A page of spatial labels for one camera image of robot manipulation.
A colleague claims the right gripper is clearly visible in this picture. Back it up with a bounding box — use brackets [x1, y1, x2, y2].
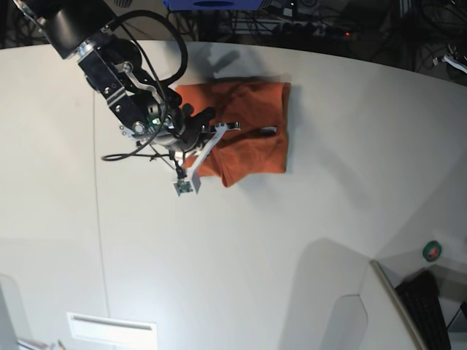
[77, 49, 216, 152]

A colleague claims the orange t-shirt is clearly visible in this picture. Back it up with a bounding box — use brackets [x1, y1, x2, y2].
[176, 80, 291, 187]

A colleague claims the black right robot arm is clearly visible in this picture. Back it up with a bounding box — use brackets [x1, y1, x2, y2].
[15, 1, 215, 153]

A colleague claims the blue bin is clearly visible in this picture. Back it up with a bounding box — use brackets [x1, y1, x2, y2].
[163, 0, 272, 11]

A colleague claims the white paper box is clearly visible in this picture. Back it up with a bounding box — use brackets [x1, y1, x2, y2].
[67, 312, 158, 349]

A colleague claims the green tape roll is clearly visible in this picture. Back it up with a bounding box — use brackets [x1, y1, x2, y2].
[422, 241, 442, 263]

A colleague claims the black keyboard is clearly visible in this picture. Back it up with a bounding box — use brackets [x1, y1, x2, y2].
[396, 280, 452, 350]

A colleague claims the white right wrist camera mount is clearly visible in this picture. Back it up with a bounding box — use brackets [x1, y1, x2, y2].
[167, 122, 240, 196]

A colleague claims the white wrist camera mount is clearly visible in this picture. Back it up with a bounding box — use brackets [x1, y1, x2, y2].
[167, 122, 240, 196]
[432, 54, 467, 74]

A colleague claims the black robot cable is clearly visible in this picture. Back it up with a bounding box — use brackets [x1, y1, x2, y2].
[101, 9, 189, 163]

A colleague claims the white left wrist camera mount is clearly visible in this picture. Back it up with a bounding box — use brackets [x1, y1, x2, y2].
[432, 54, 467, 74]

